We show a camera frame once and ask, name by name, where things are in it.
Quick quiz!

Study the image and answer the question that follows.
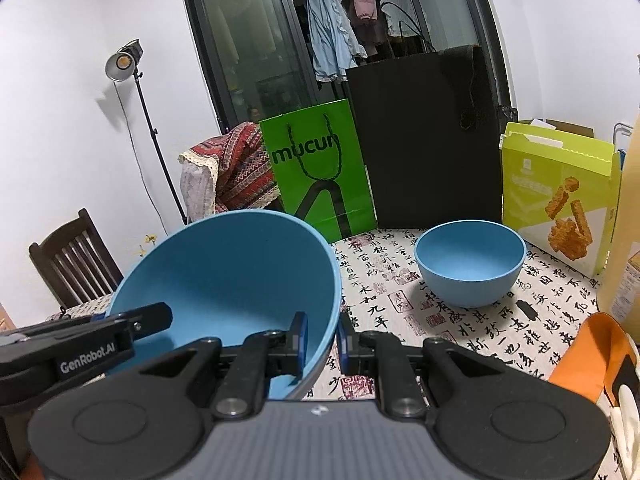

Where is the brown cardboard box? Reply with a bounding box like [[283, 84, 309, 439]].
[[527, 116, 597, 140]]

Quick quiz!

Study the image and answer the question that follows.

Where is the green paper bag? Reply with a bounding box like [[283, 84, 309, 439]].
[[258, 99, 377, 242]]

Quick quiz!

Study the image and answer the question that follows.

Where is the calligraphy print tablecloth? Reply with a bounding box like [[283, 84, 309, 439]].
[[45, 227, 640, 480]]

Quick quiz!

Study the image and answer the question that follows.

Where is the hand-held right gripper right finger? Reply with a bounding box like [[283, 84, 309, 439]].
[[336, 311, 509, 421]]

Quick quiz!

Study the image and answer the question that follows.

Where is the blue bowl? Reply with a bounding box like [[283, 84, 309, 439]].
[[413, 220, 527, 309], [106, 210, 344, 402]]

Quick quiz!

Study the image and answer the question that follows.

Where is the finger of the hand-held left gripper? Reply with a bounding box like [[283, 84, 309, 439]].
[[122, 302, 173, 346]]

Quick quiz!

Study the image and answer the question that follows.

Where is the yellow flower branch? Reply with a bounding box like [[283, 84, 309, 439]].
[[131, 232, 162, 261]]

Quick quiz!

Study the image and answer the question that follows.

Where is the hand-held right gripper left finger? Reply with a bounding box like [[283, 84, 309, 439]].
[[141, 310, 309, 421]]

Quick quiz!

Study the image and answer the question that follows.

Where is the studio light on black stand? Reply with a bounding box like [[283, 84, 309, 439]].
[[105, 39, 190, 226]]

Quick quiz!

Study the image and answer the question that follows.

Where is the dark wooden chair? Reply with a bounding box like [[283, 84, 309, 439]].
[[28, 208, 126, 311]]

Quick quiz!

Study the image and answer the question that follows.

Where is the beige thermos jug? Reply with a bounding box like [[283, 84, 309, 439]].
[[595, 52, 640, 333]]

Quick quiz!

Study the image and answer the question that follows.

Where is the black-framed glass sliding door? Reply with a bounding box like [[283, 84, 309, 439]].
[[178, 0, 516, 161]]

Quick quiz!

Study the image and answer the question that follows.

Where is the hanging light blue shirt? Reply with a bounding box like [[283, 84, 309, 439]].
[[305, 0, 369, 84]]

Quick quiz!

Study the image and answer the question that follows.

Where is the black paper bag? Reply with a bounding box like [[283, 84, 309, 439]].
[[345, 2, 504, 231]]

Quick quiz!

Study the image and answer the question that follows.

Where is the white rubber glove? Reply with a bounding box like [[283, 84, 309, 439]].
[[611, 380, 640, 480]]

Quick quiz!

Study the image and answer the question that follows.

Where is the yellow-green snack box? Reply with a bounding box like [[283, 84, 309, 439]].
[[500, 121, 624, 279]]

